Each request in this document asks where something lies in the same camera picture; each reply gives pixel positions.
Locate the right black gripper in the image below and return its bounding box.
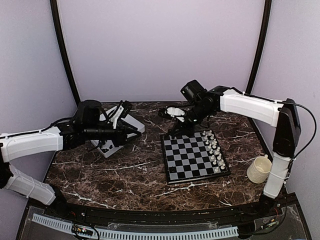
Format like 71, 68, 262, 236
170, 103, 213, 138

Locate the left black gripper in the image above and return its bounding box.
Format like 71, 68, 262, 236
84, 120, 142, 148

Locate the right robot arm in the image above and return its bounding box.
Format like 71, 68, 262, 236
164, 80, 302, 217

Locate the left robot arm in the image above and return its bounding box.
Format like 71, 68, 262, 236
0, 100, 145, 218

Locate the black pieces pile in tray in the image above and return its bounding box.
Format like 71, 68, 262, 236
100, 145, 113, 153

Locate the black white chess board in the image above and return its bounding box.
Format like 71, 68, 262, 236
160, 131, 231, 185

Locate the white chess pieces row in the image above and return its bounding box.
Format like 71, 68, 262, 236
201, 130, 227, 174

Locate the white plastic tray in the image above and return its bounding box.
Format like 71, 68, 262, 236
90, 101, 145, 158

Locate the cream ribbed mug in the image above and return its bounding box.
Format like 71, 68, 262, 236
246, 155, 272, 184

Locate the black front rail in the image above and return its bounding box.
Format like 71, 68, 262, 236
24, 193, 298, 226

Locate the white cable duct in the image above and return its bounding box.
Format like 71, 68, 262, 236
31, 213, 239, 240

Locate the right black frame post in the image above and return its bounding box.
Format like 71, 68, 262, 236
245, 0, 273, 94

